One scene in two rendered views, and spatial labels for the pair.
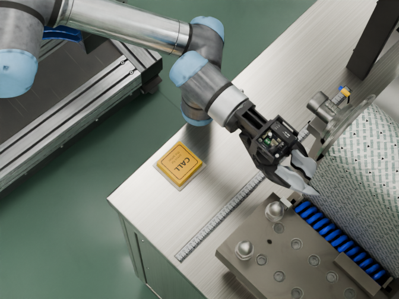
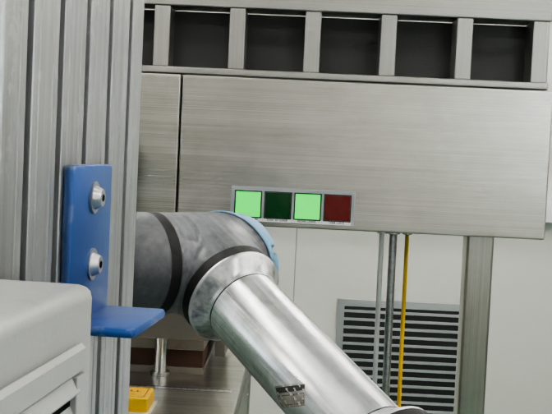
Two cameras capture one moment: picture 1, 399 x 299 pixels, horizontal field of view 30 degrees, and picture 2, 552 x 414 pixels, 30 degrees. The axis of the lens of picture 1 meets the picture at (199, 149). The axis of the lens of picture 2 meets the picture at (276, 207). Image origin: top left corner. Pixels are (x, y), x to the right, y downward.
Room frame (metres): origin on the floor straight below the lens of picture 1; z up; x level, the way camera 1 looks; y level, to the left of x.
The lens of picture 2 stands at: (1.27, 1.37, 1.29)
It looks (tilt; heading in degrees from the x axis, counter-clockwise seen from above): 3 degrees down; 232
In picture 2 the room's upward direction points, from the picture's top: 3 degrees clockwise
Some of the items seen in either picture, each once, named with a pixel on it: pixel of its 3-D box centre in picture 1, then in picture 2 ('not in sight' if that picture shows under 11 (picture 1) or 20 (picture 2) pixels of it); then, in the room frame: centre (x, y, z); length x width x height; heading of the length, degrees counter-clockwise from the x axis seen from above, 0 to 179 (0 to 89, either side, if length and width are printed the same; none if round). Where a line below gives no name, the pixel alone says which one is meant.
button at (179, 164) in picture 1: (179, 164); (127, 399); (0.50, 0.04, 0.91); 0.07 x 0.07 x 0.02; 51
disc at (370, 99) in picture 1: (344, 128); not in sight; (0.47, -0.24, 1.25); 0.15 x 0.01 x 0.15; 141
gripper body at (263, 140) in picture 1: (262, 134); not in sight; (0.50, -0.11, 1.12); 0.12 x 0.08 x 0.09; 51
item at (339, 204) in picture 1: (359, 223); not in sight; (0.35, -0.30, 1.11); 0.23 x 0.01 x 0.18; 51
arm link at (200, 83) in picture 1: (200, 81); not in sight; (0.60, 0.01, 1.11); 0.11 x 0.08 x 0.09; 51
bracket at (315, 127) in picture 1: (320, 140); not in sight; (0.53, -0.23, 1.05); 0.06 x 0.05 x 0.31; 51
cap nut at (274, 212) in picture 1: (275, 209); not in sight; (0.38, -0.15, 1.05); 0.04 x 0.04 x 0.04
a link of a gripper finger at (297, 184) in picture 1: (297, 180); not in sight; (0.42, -0.18, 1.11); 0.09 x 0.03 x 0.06; 50
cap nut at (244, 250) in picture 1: (245, 248); not in sight; (0.30, -0.10, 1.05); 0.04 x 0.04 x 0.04
